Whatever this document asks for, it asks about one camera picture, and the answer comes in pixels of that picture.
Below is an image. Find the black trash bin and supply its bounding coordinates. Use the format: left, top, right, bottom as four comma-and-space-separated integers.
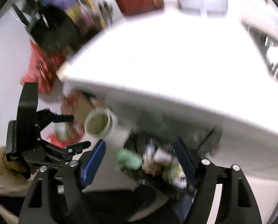
120, 132, 201, 199

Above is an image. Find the person left hand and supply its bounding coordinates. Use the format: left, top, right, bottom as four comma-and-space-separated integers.
3, 154, 38, 179

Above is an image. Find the bowl with green food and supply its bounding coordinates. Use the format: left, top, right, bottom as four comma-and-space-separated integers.
84, 108, 113, 138

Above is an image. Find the green plastic bag piece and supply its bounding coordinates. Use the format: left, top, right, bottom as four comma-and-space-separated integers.
117, 149, 142, 170

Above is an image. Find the red plastic bag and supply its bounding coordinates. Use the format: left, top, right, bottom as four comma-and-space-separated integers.
20, 41, 66, 95

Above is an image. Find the yellow gas pipe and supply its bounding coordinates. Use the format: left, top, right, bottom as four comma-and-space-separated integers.
85, 0, 105, 29

